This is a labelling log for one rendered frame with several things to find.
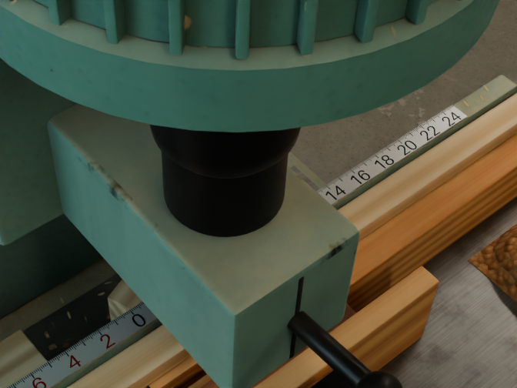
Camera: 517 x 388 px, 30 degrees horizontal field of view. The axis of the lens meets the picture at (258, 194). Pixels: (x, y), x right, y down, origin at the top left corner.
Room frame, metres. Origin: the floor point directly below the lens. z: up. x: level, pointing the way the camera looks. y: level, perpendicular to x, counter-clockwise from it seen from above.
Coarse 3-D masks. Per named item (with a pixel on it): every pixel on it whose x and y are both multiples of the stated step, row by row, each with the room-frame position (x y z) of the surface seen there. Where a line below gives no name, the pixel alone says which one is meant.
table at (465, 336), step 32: (480, 224) 0.40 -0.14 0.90; (512, 224) 0.40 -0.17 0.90; (448, 256) 0.37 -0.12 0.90; (448, 288) 0.34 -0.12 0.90; (480, 288) 0.35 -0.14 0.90; (448, 320) 0.32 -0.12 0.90; (480, 320) 0.32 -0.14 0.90; (512, 320) 0.32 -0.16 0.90; (416, 352) 0.30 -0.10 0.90; (448, 352) 0.30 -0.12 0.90; (480, 352) 0.30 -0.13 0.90; (512, 352) 0.30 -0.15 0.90; (416, 384) 0.28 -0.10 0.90; (448, 384) 0.28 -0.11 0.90; (480, 384) 0.28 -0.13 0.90; (512, 384) 0.28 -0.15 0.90
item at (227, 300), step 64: (64, 128) 0.30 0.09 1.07; (128, 128) 0.30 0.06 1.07; (64, 192) 0.30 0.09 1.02; (128, 192) 0.26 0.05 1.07; (128, 256) 0.26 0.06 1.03; (192, 256) 0.23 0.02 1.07; (256, 256) 0.23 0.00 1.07; (320, 256) 0.24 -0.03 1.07; (192, 320) 0.22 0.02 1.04; (256, 320) 0.21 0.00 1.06; (320, 320) 0.24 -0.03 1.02
